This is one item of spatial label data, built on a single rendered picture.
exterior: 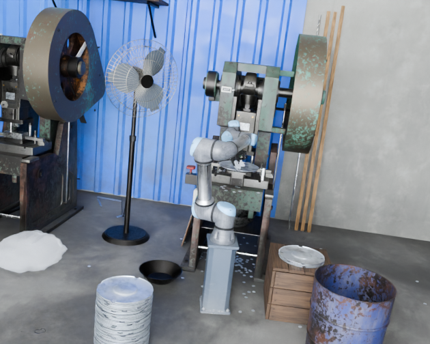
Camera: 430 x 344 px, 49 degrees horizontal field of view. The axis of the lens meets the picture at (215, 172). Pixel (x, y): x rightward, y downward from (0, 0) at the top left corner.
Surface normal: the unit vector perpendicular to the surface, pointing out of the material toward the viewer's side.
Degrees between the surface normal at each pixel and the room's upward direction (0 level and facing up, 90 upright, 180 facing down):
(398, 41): 90
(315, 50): 43
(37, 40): 64
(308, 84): 76
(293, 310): 90
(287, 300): 90
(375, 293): 88
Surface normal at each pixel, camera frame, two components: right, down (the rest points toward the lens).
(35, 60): -0.15, 0.15
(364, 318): 0.02, 0.28
